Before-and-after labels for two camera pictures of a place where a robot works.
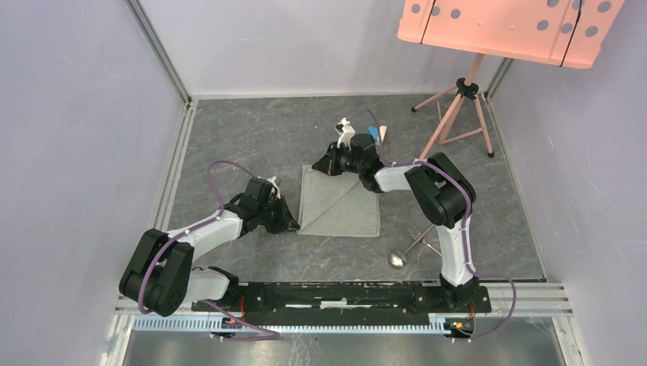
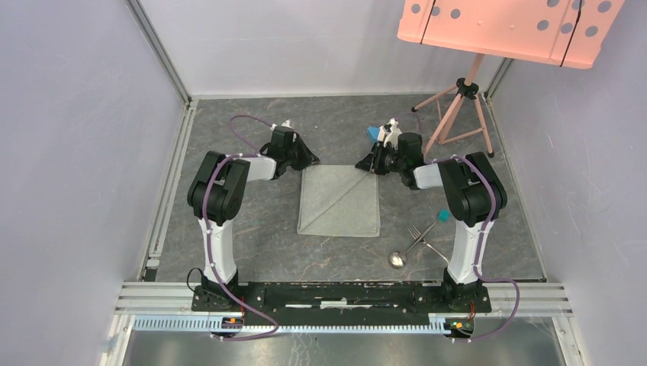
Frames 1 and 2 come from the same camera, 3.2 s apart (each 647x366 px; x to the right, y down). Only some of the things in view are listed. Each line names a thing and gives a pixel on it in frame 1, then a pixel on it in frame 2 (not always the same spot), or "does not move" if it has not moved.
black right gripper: (327, 164) → (378, 151)
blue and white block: (374, 132) does not move
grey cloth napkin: (337, 205) does not move
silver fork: (416, 233) does not move
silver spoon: (397, 259) does not move
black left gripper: (286, 219) → (308, 158)
